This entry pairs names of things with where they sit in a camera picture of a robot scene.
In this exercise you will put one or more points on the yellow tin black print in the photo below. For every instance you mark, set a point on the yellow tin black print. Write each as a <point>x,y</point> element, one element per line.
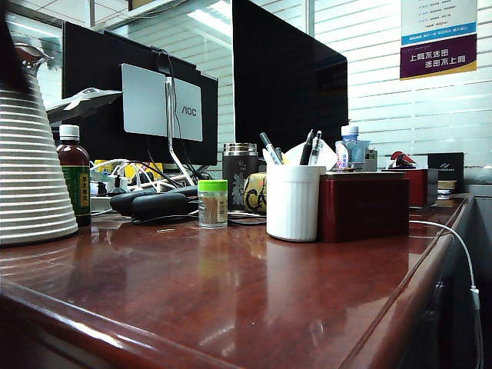
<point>255,192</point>

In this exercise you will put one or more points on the black AOC monitor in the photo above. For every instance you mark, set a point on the black AOC monitor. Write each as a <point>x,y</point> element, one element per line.
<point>96,57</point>

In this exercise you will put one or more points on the small jar green lid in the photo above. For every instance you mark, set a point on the small jar green lid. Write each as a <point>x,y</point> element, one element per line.
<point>211,207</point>

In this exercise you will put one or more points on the water bottle blue cap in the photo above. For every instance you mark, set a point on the water bottle blue cap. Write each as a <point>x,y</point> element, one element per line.
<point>346,153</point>

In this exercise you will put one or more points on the dark thermos cup steel lid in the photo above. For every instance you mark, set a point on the dark thermos cup steel lid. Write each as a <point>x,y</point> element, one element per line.
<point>238,169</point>

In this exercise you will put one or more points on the red gift box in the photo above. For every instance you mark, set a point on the red gift box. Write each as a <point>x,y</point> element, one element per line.
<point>419,188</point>

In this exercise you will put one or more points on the dark red wooden box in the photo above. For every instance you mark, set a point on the dark red wooden box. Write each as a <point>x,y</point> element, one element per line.
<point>361,207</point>

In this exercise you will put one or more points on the white power strip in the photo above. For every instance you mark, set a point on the white power strip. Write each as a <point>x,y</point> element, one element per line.
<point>102,200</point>

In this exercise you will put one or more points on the grey model airplane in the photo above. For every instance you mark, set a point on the grey model airplane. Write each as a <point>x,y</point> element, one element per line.
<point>88,100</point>

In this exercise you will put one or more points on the clear pen black cap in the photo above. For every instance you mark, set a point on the clear pen black cap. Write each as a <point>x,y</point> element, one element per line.
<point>315,150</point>

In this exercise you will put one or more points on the black padded pouch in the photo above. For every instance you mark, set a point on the black padded pouch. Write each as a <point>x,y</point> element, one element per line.
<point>123,201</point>
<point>157,205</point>

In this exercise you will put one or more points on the black marker pen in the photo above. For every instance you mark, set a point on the black marker pen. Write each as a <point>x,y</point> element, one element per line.
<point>269,147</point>

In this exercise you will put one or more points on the red black ornament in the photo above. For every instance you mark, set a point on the red black ornament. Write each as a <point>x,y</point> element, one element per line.
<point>401,159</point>

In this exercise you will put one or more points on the white ribbed pen holder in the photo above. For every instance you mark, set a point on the white ribbed pen holder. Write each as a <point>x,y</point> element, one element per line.
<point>292,203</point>

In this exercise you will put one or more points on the wooden toothpick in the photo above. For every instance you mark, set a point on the wooden toothpick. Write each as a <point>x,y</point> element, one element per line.
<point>166,231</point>

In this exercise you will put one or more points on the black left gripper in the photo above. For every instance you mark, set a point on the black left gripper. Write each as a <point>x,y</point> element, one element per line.
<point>5,50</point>

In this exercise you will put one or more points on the silver monitor stand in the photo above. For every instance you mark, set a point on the silver monitor stand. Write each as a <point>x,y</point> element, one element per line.
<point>146,100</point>

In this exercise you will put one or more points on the office desk partition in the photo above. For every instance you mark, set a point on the office desk partition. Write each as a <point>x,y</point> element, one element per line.
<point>484,230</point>

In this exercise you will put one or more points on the large black monitor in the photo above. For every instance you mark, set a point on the large black monitor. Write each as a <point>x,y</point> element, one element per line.
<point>288,77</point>

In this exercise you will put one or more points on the black box white logo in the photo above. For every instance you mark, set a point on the black box white logo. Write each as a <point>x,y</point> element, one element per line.
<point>446,165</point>

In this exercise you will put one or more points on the small grey box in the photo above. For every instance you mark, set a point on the small grey box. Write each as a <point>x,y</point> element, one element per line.
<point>372,161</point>

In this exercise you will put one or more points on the white ribbed thermos jug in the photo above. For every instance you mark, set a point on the white ribbed thermos jug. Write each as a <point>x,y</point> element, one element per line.
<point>30,173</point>

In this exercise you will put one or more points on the yellow box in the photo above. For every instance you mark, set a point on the yellow box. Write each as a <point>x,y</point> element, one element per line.
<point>102,164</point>

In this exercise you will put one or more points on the brown bottle green label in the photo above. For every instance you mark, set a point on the brown bottle green label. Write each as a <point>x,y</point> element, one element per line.
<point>73,161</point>

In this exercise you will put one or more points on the white tissue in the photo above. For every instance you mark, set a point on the white tissue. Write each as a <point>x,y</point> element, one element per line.
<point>294,153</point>

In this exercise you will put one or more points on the purple white wall poster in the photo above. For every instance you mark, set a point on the purple white wall poster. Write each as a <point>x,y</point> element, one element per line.
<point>438,57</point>

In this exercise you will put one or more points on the clear plastic packet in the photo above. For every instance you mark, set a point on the clear plastic packet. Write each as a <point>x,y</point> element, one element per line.
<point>362,153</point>

